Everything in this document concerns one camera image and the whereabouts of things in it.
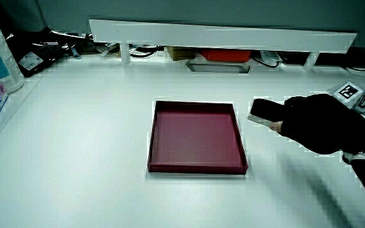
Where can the black pouch with white label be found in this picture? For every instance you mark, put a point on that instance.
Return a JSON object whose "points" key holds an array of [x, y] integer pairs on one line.
{"points": [[38, 57]]}

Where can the white desk shelf riser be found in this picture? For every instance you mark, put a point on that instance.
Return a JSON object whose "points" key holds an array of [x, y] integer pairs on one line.
{"points": [[220, 36]]}

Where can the red box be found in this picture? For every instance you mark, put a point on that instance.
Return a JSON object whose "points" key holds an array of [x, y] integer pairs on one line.
{"points": [[226, 55]]}

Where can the black eraser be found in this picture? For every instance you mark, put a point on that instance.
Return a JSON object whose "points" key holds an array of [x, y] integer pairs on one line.
{"points": [[265, 111]]}

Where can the person's right hand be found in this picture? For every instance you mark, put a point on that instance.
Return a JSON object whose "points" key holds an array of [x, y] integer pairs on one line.
{"points": [[322, 126]]}

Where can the brown cardboard box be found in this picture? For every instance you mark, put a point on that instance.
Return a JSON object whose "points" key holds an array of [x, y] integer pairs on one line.
{"points": [[180, 53]]}

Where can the maroon square tray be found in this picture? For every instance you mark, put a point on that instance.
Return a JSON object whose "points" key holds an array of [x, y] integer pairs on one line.
{"points": [[196, 139]]}

